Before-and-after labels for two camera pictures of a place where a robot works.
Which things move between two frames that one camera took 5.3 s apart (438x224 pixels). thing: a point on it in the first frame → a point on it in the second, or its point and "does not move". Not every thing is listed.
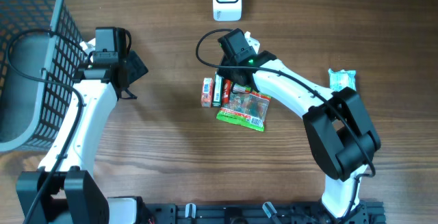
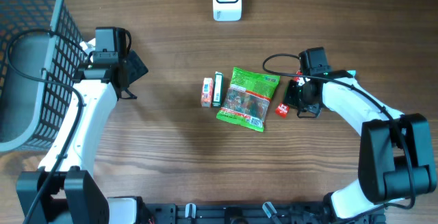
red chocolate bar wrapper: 226,91 → 282,109
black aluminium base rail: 294,212 does not move
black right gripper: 224,72 → 289,98
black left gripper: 137,67 does not move
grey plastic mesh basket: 41,54 does not move
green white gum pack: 217,91 does not move
